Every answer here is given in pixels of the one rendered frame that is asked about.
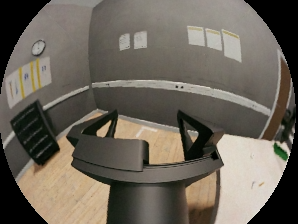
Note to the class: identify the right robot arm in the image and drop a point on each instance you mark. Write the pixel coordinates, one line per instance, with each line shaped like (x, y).
(287, 116)

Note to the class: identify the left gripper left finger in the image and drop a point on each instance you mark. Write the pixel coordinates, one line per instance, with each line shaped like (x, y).
(90, 127)

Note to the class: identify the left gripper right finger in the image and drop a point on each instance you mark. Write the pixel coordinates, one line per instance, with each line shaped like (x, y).
(209, 134)

